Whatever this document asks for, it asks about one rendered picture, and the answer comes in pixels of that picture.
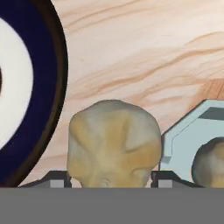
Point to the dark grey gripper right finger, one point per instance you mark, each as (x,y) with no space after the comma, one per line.
(165,179)

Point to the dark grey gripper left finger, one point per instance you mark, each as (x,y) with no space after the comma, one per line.
(57,180)

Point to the pale beige dumpling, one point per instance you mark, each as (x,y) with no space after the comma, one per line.
(210,166)
(113,145)

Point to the pale blue tupperware container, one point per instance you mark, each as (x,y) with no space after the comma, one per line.
(186,140)

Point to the navy and white plate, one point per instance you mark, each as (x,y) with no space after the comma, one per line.
(23,87)

